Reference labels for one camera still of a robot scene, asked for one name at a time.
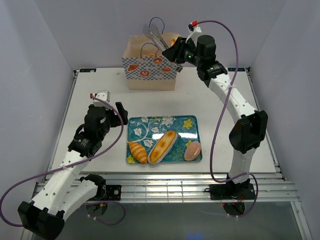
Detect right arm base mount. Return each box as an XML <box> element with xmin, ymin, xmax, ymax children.
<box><xmin>204</xmin><ymin>181</ymin><xmax>256</xmax><ymax>200</ymax></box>

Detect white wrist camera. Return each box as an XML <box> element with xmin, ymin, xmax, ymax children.
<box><xmin>186</xmin><ymin>21</ymin><xmax>202</xmax><ymax>43</ymax></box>
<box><xmin>90</xmin><ymin>90</ymin><xmax>111</xmax><ymax>108</ymax></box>

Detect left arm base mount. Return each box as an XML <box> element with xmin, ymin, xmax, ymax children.
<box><xmin>103</xmin><ymin>185</ymin><xmax>122</xmax><ymax>201</ymax></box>

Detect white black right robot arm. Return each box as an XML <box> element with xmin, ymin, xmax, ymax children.
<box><xmin>162</xmin><ymin>35</ymin><xmax>268</xmax><ymax>200</ymax></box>

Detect checkered paper bag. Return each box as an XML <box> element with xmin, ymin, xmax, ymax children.
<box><xmin>121</xmin><ymin>30</ymin><xmax>182</xmax><ymax>91</ymax></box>

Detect twisted bread stick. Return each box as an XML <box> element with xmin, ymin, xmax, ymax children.
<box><xmin>170</xmin><ymin>37</ymin><xmax>178</xmax><ymax>47</ymax></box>

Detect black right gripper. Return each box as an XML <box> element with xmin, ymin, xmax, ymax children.
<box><xmin>161</xmin><ymin>37</ymin><xmax>203</xmax><ymax>68</ymax></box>

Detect sugared round bun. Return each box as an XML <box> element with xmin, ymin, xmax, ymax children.
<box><xmin>141</xmin><ymin>53</ymin><xmax>156</xmax><ymax>57</ymax></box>

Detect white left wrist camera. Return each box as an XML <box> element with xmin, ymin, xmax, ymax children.
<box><xmin>90</xmin><ymin>90</ymin><xmax>111</xmax><ymax>108</ymax></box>

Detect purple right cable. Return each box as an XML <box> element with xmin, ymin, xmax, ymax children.
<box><xmin>197</xmin><ymin>19</ymin><xmax>259</xmax><ymax>218</ymax></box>

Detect pink sugared bun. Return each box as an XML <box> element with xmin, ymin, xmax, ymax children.
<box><xmin>184</xmin><ymin>141</ymin><xmax>202</xmax><ymax>162</ymax></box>

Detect teal floral tray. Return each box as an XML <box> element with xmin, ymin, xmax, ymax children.
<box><xmin>126</xmin><ymin>115</ymin><xmax>201</xmax><ymax>164</ymax></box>

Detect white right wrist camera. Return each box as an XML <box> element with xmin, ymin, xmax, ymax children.
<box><xmin>186</xmin><ymin>21</ymin><xmax>202</xmax><ymax>43</ymax></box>

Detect striped croissant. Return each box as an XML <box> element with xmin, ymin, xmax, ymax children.
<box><xmin>128</xmin><ymin>141</ymin><xmax>148</xmax><ymax>164</ymax></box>

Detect aluminium frame rail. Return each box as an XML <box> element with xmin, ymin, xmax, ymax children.
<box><xmin>31</xmin><ymin>173</ymin><xmax>301</xmax><ymax>204</ymax></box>

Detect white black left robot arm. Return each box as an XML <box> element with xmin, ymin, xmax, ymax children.
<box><xmin>18</xmin><ymin>101</ymin><xmax>128</xmax><ymax>240</ymax></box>

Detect flat baguette bread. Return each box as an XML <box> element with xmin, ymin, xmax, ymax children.
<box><xmin>147</xmin><ymin>130</ymin><xmax>178</xmax><ymax>165</ymax></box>

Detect metal tongs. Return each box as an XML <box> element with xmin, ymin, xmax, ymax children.
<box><xmin>142</xmin><ymin>22</ymin><xmax>183</xmax><ymax>73</ymax></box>

